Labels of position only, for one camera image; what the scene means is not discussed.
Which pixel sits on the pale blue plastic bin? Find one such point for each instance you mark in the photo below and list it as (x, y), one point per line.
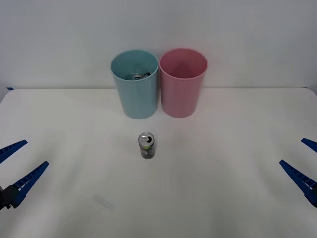
(138, 99)

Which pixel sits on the pink plastic bin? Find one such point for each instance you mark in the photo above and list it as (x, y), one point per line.
(180, 96)

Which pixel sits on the dark can with silver end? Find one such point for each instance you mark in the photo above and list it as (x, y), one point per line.
(136, 77)

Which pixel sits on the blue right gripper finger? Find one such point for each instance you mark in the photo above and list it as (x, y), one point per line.
(303, 182)
(310, 144)

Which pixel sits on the black can with green print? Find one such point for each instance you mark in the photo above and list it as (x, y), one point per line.
(146, 148)

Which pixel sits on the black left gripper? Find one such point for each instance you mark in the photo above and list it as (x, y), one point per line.
(1, 198)

